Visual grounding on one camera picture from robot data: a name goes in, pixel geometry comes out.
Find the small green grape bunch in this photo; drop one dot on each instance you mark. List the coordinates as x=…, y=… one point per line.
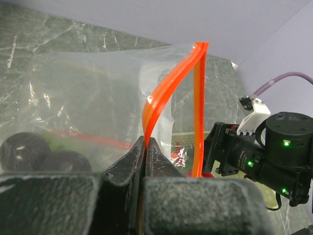
x=24, y=151

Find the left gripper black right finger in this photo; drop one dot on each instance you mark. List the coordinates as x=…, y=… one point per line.
x=179, y=205

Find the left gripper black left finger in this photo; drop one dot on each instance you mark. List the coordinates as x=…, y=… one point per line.
x=86, y=203

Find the dark purple plum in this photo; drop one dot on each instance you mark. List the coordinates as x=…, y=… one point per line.
x=66, y=161

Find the white corner clip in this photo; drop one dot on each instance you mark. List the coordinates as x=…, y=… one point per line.
x=235, y=66

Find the clear zip bag orange zipper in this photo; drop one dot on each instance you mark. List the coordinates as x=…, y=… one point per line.
x=92, y=103

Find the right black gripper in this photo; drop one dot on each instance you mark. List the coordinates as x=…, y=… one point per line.
x=278, y=155

